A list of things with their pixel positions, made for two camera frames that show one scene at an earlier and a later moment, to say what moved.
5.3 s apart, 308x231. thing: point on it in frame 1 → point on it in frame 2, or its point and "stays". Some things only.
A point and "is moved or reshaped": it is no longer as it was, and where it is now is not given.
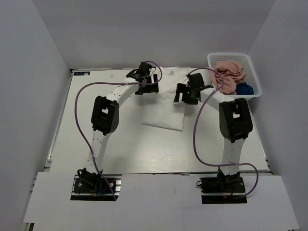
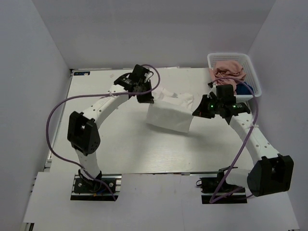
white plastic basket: (244, 60) stays
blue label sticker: (80, 73) stays
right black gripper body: (184, 95) → (207, 107)
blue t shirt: (243, 88) stays
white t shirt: (159, 109) is moved or reshaped
